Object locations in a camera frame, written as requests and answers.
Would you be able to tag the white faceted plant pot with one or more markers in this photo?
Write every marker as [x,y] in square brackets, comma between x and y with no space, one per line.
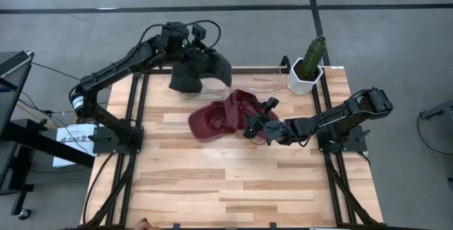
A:
[297,83]

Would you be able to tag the black aluminium table frame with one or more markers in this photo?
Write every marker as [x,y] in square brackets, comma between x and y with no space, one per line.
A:
[129,187]

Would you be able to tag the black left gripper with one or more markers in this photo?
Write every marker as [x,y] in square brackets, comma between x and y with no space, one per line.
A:
[198,54]

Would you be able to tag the dark tablet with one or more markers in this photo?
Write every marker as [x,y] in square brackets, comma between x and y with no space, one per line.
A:
[14,62]

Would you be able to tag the white paper sheet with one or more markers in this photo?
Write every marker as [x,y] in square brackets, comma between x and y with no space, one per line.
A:
[70,152]

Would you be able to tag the person's hand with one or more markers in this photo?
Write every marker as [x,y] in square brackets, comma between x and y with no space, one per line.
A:
[145,225]

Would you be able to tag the black caster wheel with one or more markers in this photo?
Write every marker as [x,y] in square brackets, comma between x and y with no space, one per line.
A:
[24,214]

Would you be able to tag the black metal desk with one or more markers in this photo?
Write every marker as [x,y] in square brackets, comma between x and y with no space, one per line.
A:
[42,145]

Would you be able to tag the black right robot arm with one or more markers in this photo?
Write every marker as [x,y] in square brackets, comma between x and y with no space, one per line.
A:
[339,116]

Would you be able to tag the clear plastic bin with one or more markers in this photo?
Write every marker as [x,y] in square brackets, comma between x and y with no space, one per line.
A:
[216,92]
[262,85]

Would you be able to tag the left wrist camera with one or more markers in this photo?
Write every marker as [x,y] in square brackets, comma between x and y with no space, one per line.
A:
[199,32]

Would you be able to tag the green cactus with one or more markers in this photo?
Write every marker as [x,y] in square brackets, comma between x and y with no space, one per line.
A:
[313,56]

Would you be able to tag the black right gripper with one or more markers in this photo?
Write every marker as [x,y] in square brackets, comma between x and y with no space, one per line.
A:
[272,131]

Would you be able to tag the grey metal stand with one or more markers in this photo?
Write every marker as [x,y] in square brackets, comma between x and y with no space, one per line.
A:
[440,109]

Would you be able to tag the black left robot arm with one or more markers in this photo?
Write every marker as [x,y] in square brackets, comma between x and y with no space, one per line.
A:
[117,67]

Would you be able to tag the dark grey baseball cap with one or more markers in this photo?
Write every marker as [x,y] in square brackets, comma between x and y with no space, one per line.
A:
[185,79]

